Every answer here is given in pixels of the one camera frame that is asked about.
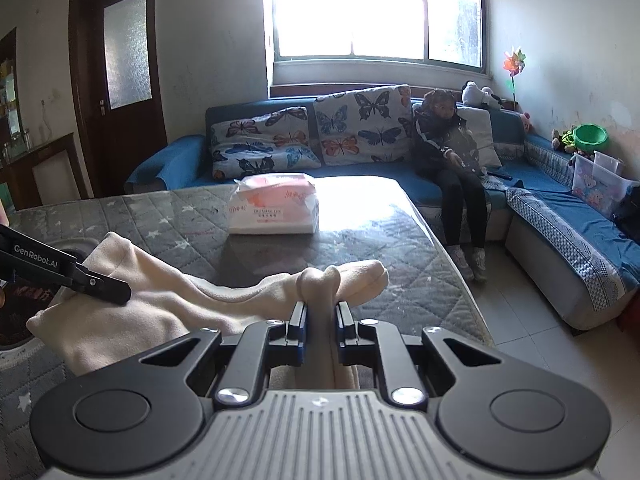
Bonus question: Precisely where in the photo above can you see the clear plastic storage box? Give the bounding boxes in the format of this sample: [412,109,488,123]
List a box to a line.
[572,152,630,218]

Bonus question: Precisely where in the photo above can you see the window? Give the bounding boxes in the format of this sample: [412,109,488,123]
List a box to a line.
[265,0,485,70]

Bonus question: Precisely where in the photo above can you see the blue corner sofa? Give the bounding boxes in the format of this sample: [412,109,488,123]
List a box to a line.
[124,84,640,332]

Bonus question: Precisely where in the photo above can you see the colourful pinwheel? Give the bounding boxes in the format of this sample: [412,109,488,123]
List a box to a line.
[503,48,526,105]

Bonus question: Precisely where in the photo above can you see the dark wooden side table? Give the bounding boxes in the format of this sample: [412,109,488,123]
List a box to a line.
[1,132,90,210]

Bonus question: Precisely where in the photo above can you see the butterfly cushion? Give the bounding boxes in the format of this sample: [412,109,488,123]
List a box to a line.
[208,106,321,181]
[314,84,413,166]

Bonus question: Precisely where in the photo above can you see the black backpack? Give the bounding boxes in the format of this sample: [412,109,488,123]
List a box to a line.
[613,186,640,244]

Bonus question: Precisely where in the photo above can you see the dark wooden door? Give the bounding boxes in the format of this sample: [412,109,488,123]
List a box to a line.
[68,0,167,197]

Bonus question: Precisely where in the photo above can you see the butterfly cushion right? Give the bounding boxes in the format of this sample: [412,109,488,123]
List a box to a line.
[314,84,413,166]

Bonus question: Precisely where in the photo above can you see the seated child dark clothes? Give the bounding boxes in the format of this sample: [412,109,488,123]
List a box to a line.
[413,89,488,282]

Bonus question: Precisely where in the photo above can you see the cream knit garment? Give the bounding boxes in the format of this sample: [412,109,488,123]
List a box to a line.
[26,232,388,389]

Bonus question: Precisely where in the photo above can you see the butterfly cushion left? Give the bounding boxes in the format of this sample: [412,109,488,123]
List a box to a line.
[208,106,321,181]

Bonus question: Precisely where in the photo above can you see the white plush toy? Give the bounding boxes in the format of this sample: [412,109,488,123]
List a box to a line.
[461,80,502,110]

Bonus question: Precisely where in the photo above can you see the green plastic bowl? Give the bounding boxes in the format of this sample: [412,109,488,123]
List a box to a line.
[573,124,608,153]

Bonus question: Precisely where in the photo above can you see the white pillow on sofa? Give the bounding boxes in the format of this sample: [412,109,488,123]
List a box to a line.
[458,105,502,169]

